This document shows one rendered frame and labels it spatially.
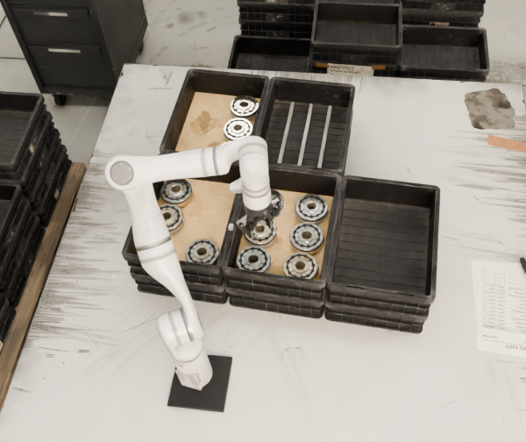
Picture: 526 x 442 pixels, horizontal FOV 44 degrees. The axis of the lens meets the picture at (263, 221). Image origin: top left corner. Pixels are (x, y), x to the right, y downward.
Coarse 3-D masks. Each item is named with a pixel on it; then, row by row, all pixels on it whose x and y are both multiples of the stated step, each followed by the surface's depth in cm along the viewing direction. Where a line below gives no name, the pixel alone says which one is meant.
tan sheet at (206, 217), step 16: (176, 192) 213; (208, 192) 213; (224, 192) 212; (192, 208) 209; (208, 208) 209; (224, 208) 209; (192, 224) 206; (208, 224) 206; (224, 224) 205; (176, 240) 202; (192, 240) 202
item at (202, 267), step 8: (240, 176) 203; (232, 208) 196; (232, 216) 195; (128, 232) 193; (128, 240) 191; (224, 240) 191; (224, 248) 188; (128, 256) 188; (136, 256) 188; (184, 264) 186; (192, 264) 186; (200, 264) 186; (208, 272) 186; (216, 272) 186
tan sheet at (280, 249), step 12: (288, 192) 211; (288, 204) 208; (288, 216) 206; (288, 228) 203; (324, 228) 203; (276, 240) 201; (288, 240) 201; (324, 240) 200; (276, 252) 198; (288, 252) 198; (276, 264) 196
